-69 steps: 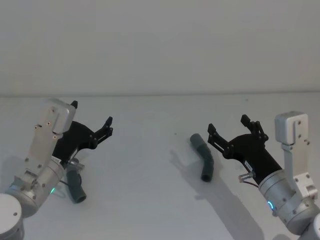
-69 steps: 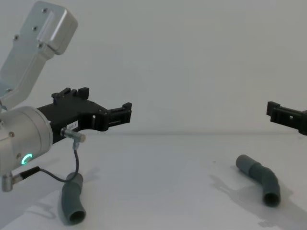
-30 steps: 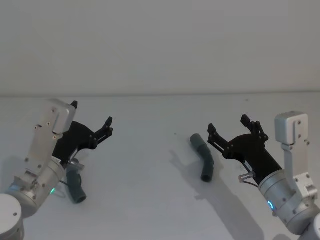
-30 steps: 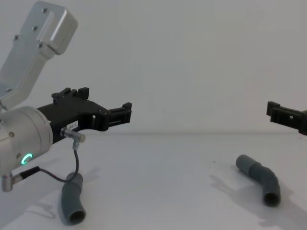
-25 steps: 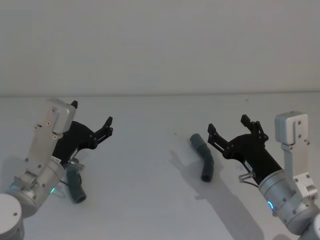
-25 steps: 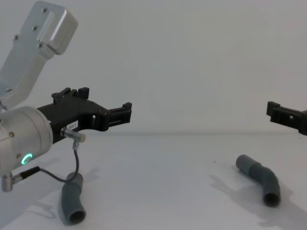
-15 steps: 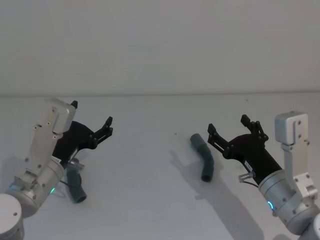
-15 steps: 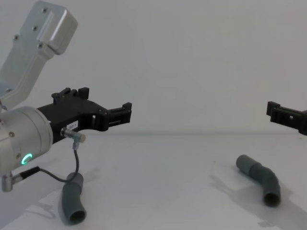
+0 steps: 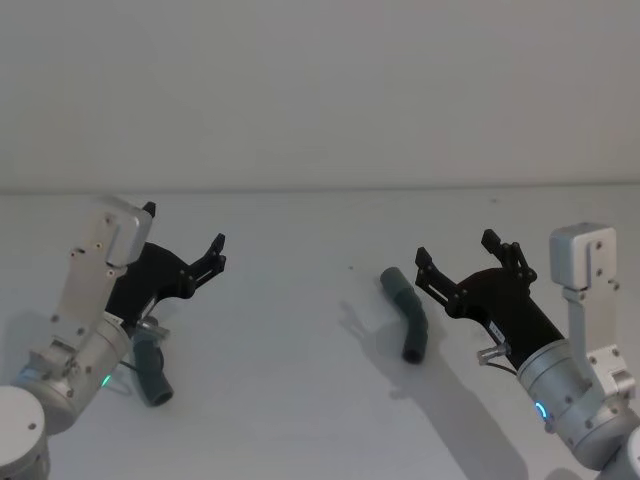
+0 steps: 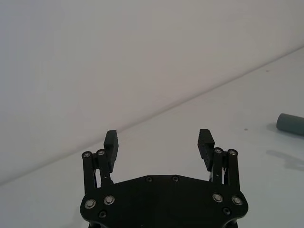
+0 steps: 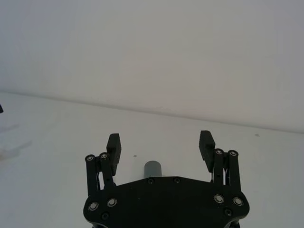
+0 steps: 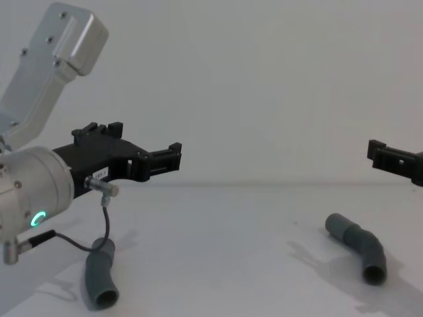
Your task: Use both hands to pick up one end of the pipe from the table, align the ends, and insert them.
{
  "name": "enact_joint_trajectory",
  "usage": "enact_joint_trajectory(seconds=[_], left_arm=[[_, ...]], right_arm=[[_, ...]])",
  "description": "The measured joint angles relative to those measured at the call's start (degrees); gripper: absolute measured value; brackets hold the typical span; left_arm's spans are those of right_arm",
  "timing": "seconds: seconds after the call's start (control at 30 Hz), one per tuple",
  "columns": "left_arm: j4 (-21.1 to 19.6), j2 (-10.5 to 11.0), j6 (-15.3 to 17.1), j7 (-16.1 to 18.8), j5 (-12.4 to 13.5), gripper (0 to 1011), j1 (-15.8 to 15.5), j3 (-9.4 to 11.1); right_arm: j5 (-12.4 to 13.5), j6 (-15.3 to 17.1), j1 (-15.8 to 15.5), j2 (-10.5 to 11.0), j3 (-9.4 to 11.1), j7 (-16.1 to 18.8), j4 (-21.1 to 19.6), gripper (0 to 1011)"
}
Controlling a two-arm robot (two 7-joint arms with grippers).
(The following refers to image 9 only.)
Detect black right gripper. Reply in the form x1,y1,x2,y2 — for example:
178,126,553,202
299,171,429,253
414,228,567,372

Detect right gripper cable with plug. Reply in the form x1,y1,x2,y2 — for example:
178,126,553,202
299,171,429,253
477,343,522,376

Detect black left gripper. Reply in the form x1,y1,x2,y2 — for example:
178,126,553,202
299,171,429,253
106,201,228,324

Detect left gripper cable with plug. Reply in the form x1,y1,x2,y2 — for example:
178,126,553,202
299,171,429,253
110,319,172,397

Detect gripper cable with plug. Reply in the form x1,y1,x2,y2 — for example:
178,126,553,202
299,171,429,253
110,319,172,397
477,343,522,376

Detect dark green bent pipe piece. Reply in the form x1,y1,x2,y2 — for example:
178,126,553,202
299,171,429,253
379,266,431,365
130,330,175,408

